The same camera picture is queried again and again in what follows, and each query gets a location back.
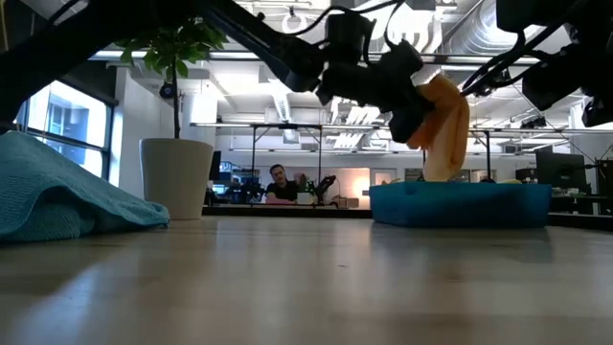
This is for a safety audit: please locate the small white potted plant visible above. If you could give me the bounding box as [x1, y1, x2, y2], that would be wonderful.
[295, 177, 316, 206]

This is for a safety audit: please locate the window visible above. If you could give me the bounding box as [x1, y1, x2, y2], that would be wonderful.
[13, 79, 119, 186]

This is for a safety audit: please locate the white plant pot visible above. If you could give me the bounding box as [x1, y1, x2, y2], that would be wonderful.
[139, 137, 216, 221]

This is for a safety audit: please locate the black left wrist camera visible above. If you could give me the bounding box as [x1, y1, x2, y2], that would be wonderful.
[327, 11, 375, 66]

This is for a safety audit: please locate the white ring ceiling lamp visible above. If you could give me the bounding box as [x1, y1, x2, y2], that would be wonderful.
[281, 10, 309, 35]

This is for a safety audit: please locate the yellow hanging cord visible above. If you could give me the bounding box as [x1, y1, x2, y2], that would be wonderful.
[0, 0, 10, 52]

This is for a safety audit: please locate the green potted plant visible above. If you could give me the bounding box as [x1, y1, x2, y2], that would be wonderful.
[117, 18, 229, 140]

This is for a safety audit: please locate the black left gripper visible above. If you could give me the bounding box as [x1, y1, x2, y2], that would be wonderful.
[315, 40, 435, 144]

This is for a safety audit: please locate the blue plastic bin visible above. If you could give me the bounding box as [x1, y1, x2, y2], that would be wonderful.
[368, 180, 554, 229]

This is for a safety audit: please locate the teal microfiber towel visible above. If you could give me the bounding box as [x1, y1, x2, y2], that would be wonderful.
[0, 130, 171, 243]

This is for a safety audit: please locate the orange microfiber towel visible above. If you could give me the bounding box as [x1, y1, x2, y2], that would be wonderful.
[406, 71, 471, 183]

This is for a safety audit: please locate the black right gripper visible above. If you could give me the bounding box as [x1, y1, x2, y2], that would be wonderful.
[520, 42, 613, 128]

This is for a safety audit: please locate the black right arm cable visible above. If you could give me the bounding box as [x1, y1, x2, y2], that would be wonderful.
[460, 21, 576, 97]

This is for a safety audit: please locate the black metal frame stand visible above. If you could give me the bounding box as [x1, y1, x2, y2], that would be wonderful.
[468, 126, 613, 184]
[250, 122, 325, 193]

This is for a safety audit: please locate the ceiling light strip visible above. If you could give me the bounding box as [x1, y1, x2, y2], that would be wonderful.
[90, 49, 542, 66]

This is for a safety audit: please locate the person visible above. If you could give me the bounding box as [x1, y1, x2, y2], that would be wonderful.
[264, 163, 308, 206]

